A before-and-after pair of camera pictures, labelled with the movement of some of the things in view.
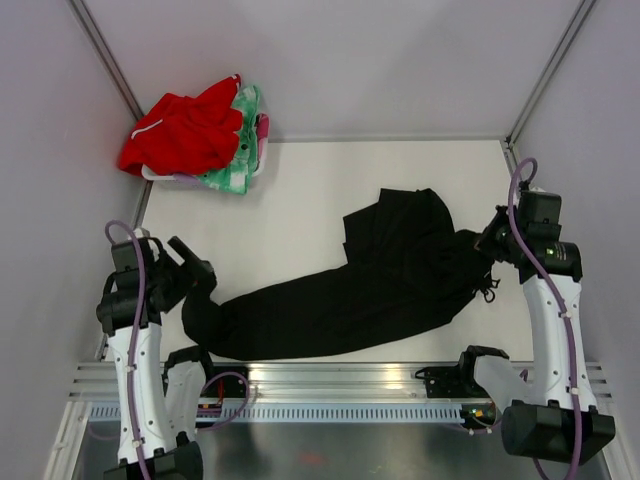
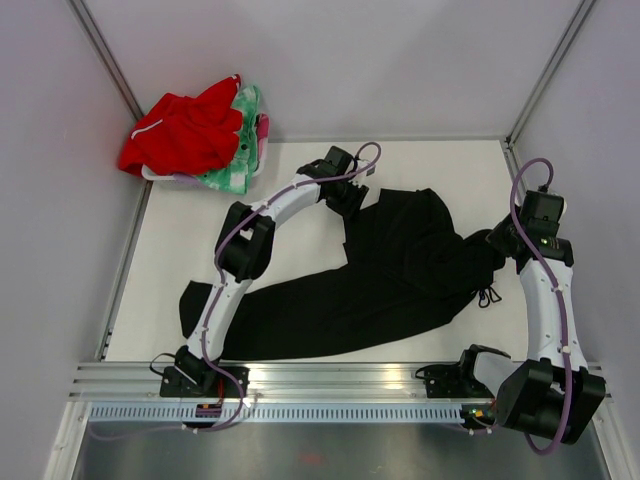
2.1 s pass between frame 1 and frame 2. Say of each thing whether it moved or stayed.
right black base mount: stayed
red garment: stayed
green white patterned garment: stayed
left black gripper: moved
